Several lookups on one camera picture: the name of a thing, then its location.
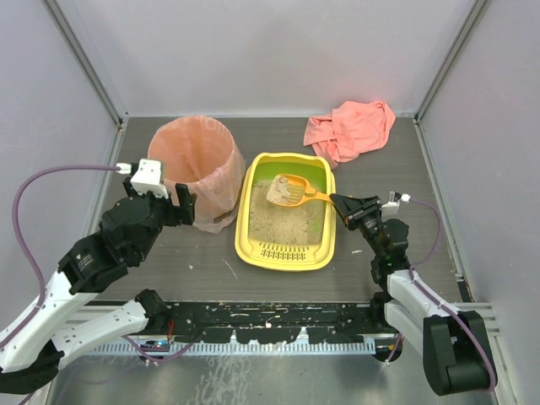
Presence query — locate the white slotted cable duct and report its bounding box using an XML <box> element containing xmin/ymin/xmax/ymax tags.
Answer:
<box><xmin>87</xmin><ymin>337</ymin><xmax>376</xmax><ymax>357</ymax></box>

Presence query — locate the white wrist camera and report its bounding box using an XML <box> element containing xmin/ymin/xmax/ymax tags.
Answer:
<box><xmin>116</xmin><ymin>159</ymin><xmax>170</xmax><ymax>199</ymax></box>
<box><xmin>381</xmin><ymin>191</ymin><xmax>411</xmax><ymax>215</ymax></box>

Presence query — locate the pink cloth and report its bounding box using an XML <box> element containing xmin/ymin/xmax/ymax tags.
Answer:
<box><xmin>303</xmin><ymin>101</ymin><xmax>396</xmax><ymax>169</ymax></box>

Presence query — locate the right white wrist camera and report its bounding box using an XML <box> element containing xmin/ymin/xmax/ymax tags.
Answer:
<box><xmin>381</xmin><ymin>191</ymin><xmax>411</xmax><ymax>215</ymax></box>

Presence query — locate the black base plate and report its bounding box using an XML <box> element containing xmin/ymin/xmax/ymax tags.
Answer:
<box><xmin>143</xmin><ymin>301</ymin><xmax>397</xmax><ymax>344</ymax></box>

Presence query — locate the orange litter scoop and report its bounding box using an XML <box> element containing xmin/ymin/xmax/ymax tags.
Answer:
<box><xmin>267</xmin><ymin>174</ymin><xmax>332</xmax><ymax>208</ymax></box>

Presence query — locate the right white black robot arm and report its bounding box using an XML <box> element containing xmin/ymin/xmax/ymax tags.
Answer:
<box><xmin>330</xmin><ymin>193</ymin><xmax>498</xmax><ymax>396</ymax></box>

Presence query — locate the cat litter sand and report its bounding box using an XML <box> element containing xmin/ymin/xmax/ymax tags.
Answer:
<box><xmin>248</xmin><ymin>179</ymin><xmax>326</xmax><ymax>246</ymax></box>

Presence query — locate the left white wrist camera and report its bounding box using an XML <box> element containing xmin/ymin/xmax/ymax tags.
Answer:
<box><xmin>116</xmin><ymin>159</ymin><xmax>170</xmax><ymax>199</ymax></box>

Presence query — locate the yellow green litter box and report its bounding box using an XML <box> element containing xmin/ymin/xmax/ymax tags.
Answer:
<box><xmin>235</xmin><ymin>153</ymin><xmax>337</xmax><ymax>272</ymax></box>

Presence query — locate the bin with pink liner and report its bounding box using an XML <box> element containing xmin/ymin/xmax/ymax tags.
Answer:
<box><xmin>147</xmin><ymin>116</ymin><xmax>246</xmax><ymax>235</ymax></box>

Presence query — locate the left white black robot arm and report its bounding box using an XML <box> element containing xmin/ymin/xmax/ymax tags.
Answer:
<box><xmin>1</xmin><ymin>179</ymin><xmax>196</xmax><ymax>395</ymax></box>

